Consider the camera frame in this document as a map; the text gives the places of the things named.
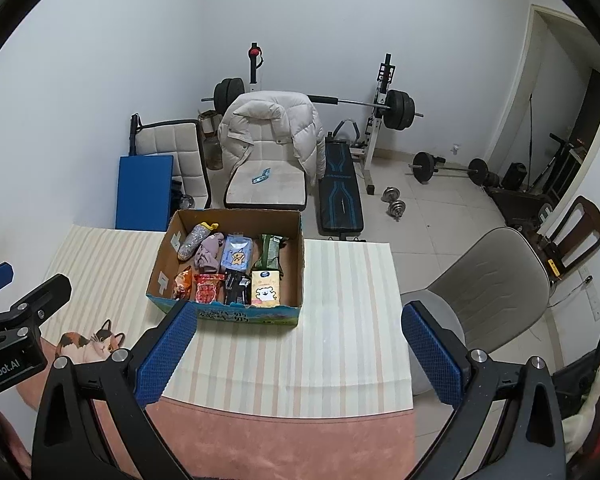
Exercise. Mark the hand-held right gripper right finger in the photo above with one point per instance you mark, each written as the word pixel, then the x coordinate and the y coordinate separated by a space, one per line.
pixel 430 355

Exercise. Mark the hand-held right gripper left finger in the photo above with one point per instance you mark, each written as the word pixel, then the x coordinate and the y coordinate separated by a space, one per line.
pixel 167 355

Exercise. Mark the orange snack packet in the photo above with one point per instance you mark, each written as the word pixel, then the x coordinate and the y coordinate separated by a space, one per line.
pixel 183 285

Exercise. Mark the red snack packet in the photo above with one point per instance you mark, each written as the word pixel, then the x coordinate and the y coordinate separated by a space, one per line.
pixel 207 290

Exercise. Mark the printed cardboard box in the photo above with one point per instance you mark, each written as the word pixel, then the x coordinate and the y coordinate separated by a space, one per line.
pixel 250 317

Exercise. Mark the black packet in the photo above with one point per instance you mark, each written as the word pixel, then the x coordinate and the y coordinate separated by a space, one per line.
pixel 237 287

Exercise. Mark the purple cloth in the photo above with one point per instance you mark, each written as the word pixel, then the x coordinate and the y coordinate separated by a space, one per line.
pixel 209 255

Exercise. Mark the yellow banana plush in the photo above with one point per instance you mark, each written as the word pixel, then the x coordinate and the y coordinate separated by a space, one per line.
pixel 192 242

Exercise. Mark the blue tissue pack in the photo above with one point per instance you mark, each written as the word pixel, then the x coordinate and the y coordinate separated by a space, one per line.
pixel 236 255

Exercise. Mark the green packet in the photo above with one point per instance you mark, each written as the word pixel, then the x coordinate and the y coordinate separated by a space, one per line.
pixel 267 255

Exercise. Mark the person's left forearm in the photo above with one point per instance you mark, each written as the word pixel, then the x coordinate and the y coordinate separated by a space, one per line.
pixel 5 440

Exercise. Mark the grey shell chair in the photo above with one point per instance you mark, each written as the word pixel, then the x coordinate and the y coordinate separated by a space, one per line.
pixel 490 270

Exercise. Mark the striped cat print tablecloth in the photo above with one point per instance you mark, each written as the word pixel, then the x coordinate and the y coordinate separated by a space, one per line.
pixel 305 360

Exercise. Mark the blue foam mat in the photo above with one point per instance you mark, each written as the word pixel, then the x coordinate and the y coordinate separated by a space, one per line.
pixel 142 190

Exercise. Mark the metal bowl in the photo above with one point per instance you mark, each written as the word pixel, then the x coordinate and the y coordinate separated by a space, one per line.
pixel 190 201

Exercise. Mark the white goose plush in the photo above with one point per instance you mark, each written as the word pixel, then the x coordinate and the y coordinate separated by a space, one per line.
pixel 580 425

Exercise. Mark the dark exercise machine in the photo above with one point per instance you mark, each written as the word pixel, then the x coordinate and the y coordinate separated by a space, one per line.
pixel 517 207

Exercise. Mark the black weight bench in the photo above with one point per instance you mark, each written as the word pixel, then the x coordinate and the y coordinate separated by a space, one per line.
pixel 337 195

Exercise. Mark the short barbell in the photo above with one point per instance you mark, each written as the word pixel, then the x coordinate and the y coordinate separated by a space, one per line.
pixel 422 166

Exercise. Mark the cream quilted chair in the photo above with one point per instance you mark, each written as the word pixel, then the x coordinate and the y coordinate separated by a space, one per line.
pixel 167 140

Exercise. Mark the black speaker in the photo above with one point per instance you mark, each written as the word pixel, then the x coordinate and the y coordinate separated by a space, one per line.
pixel 514 175

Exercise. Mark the small blue wrapper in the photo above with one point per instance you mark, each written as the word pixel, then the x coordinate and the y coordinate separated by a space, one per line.
pixel 261 176

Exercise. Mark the cream cushioned chair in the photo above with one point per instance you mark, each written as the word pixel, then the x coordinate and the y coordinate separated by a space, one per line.
pixel 282 187

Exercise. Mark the brown water jug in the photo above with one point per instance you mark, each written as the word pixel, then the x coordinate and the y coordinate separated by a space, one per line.
pixel 212 152

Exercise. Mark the brown wooden chair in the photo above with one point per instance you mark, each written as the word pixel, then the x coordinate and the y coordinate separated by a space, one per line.
pixel 592 225

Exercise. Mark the white barbell rack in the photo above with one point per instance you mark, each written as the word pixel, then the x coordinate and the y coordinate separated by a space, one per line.
pixel 375 135

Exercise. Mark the folded black scooter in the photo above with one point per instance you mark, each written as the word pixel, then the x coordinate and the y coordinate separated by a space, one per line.
pixel 560 160

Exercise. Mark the long barbell with black plates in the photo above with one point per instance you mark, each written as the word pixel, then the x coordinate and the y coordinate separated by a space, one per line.
pixel 397 109

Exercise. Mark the white puffer jacket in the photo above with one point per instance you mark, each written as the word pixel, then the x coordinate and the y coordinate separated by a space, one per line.
pixel 265 120

